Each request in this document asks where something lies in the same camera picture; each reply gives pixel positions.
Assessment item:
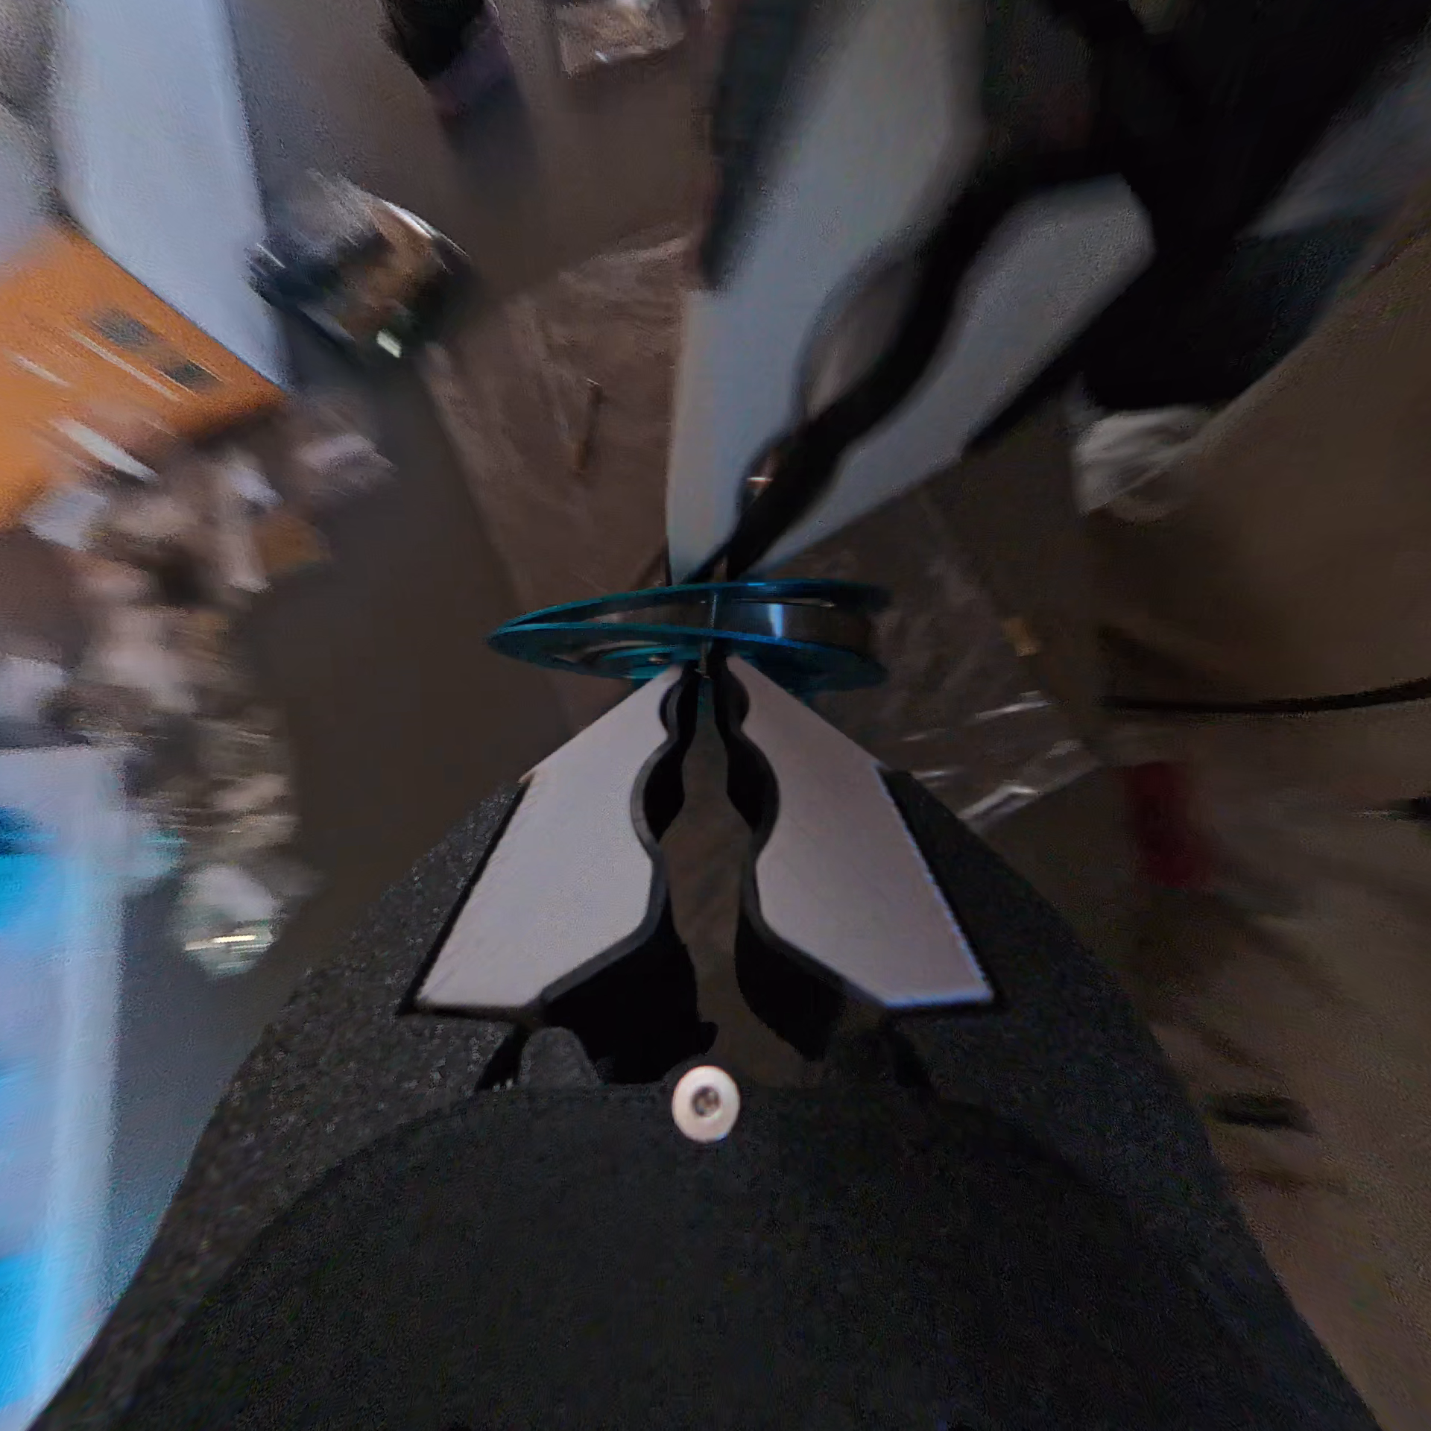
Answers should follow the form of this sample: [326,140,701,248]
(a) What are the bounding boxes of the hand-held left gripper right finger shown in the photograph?
[718,658,996,1060]

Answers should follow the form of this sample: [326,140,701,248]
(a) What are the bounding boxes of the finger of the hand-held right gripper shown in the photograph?
[667,0,984,585]
[737,180,1156,582]

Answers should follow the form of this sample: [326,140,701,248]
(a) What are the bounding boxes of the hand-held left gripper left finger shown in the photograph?
[410,660,700,1084]

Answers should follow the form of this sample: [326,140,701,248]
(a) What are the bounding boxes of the teal round turntable base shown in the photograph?
[488,578,892,698]

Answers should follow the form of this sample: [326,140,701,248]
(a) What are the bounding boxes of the crumpled clear wrapper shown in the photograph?
[553,0,688,79]

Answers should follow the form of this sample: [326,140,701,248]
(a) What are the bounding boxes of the large clear plastic bag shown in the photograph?
[413,224,1108,830]

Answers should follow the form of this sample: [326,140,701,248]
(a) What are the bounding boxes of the person's beige jacket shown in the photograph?
[972,224,1431,1431]

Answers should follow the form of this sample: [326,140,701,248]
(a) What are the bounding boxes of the black servo motor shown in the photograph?
[379,0,531,125]

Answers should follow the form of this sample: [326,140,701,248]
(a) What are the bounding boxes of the pile of small parts bags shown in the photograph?
[0,425,393,975]

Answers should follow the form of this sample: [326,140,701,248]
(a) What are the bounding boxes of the orange cardboard box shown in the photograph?
[0,0,286,527]

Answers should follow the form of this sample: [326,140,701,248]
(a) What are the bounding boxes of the red lanyard card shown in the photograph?
[1122,764,1217,890]

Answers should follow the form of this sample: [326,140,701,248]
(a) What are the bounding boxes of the black strap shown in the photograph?
[1100,686,1431,720]

